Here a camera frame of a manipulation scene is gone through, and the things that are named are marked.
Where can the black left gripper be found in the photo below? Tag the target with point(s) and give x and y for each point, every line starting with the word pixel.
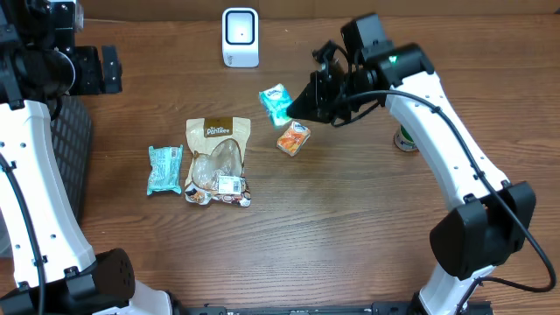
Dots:
pixel 103 69

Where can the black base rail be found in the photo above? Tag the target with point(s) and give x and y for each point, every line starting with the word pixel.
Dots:
pixel 297 310

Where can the white barcode scanner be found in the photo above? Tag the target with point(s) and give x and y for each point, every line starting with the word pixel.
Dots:
pixel 240 37

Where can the green lid jar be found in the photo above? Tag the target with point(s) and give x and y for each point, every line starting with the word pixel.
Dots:
pixel 403 140

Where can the teal tissue packet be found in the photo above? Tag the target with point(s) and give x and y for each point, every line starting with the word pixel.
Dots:
pixel 276 100

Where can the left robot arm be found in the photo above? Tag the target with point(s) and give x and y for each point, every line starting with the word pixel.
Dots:
pixel 56 270

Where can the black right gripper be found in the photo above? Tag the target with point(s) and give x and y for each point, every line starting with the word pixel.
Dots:
pixel 317 100

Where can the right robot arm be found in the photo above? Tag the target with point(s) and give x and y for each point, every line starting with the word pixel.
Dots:
pixel 488 216

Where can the orange snack packet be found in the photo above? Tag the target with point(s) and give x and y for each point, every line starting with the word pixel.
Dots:
pixel 293 138

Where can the beige snack pouch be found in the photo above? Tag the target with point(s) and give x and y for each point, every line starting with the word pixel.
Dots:
pixel 216 173

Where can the grey plastic mesh basket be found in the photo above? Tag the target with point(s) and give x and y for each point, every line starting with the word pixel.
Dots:
pixel 72 135

